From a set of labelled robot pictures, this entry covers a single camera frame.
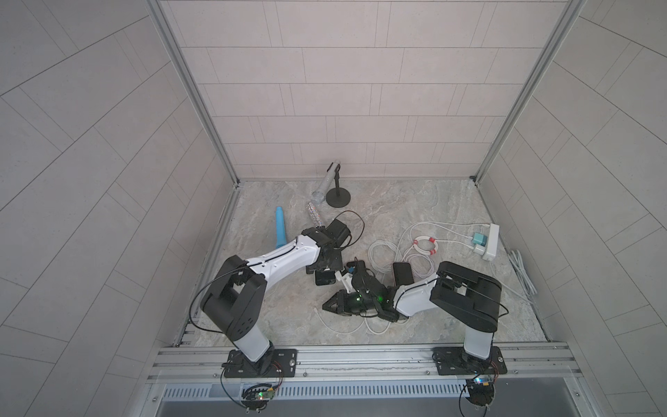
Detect right circuit board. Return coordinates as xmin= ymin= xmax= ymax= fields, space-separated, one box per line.
xmin=466 ymin=375 xmax=495 ymax=407

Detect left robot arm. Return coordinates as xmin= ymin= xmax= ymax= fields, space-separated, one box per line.
xmin=200 ymin=228 xmax=350 ymax=368

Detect black phone pink case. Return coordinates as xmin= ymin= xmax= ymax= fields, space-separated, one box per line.
xmin=393 ymin=262 xmax=414 ymax=287
xmin=346 ymin=260 xmax=367 ymax=276

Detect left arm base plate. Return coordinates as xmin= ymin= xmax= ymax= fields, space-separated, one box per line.
xmin=222 ymin=347 xmax=299 ymax=379

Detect left circuit board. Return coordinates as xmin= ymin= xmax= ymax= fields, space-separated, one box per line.
xmin=241 ymin=383 xmax=277 ymax=413

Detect circuit board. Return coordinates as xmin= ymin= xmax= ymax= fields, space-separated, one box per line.
xmin=241 ymin=383 xmax=277 ymax=413
xmin=466 ymin=375 xmax=495 ymax=407

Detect teal charger plug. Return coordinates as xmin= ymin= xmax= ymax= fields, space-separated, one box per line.
xmin=472 ymin=232 xmax=487 ymax=247

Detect blue cylindrical tube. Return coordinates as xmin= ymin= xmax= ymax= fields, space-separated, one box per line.
xmin=275 ymin=207 xmax=288 ymax=248

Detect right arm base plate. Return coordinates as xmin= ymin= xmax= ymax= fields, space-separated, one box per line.
xmin=432 ymin=346 xmax=507 ymax=376

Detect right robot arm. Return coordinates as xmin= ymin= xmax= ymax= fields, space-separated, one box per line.
xmin=322 ymin=261 xmax=504 ymax=361

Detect white charging cable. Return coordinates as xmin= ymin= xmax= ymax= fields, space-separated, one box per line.
xmin=395 ymin=221 xmax=486 ymax=277
xmin=312 ymin=306 xmax=366 ymax=335
xmin=363 ymin=239 xmax=400 ymax=335

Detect glittery clear tube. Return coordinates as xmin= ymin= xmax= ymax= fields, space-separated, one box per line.
xmin=307 ymin=202 xmax=325 ymax=228

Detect black round base stand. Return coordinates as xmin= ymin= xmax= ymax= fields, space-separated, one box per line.
xmin=326 ymin=164 xmax=351 ymax=208

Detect aluminium mounting rail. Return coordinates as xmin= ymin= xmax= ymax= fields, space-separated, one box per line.
xmin=146 ymin=342 xmax=582 ymax=384

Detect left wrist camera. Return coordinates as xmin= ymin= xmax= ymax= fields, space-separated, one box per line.
xmin=326 ymin=219 xmax=351 ymax=248

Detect white power cord bundle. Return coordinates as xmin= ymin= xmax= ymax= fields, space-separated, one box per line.
xmin=507 ymin=248 xmax=538 ymax=298

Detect white power strip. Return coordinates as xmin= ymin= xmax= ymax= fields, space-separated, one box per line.
xmin=482 ymin=223 xmax=500 ymax=262

